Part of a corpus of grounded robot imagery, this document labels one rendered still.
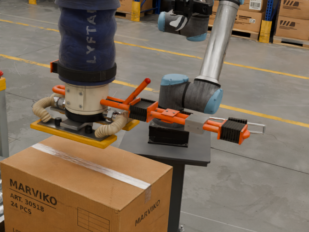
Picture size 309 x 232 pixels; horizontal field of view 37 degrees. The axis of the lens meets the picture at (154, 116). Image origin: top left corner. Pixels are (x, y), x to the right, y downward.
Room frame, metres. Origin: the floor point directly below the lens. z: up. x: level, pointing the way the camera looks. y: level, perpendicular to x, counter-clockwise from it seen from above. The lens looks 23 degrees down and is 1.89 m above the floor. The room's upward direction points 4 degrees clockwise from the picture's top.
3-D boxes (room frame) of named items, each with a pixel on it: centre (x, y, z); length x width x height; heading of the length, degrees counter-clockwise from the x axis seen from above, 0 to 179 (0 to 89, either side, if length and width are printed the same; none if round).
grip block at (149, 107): (1.62, 0.04, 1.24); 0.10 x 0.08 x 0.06; 156
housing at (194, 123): (1.53, -0.15, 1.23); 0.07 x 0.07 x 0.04; 66
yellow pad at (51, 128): (1.63, 0.31, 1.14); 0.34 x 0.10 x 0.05; 66
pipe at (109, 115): (1.72, 0.27, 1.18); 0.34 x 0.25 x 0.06; 66
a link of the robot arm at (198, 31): (2.12, -0.16, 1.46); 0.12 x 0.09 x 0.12; 68
